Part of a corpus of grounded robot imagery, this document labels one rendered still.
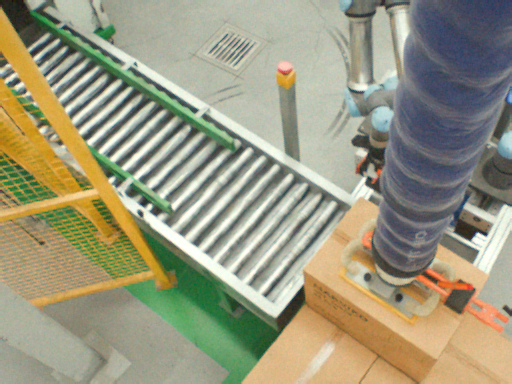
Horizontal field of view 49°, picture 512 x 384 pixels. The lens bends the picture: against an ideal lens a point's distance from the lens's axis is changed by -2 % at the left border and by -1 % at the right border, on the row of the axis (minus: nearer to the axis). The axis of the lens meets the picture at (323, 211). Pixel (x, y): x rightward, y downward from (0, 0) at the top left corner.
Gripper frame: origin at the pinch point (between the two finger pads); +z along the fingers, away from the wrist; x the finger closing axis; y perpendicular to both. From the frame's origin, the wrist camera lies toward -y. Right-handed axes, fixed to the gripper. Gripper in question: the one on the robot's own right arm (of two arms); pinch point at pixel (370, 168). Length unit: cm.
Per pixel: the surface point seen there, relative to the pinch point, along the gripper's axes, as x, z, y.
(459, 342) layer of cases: -21, 54, 65
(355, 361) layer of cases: -54, 54, 33
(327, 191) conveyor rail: 5, 49, -24
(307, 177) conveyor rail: 6, 48, -37
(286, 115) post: 22, 36, -62
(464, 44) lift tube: -37, -116, 34
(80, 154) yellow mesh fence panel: -69, -21, -81
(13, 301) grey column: -121, 7, -76
